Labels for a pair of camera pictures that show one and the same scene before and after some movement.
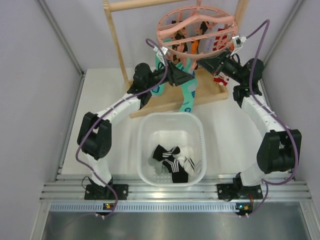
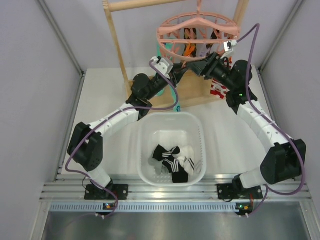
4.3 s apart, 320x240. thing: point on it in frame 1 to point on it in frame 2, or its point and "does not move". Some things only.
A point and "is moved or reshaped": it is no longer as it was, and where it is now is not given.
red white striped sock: (223, 40) to (217, 88)
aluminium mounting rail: (73, 187) does not move
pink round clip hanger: (194, 32) is moved or reshaped
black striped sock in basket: (179, 175) does not move
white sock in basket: (186, 159) does not move
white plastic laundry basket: (170, 129) does not move
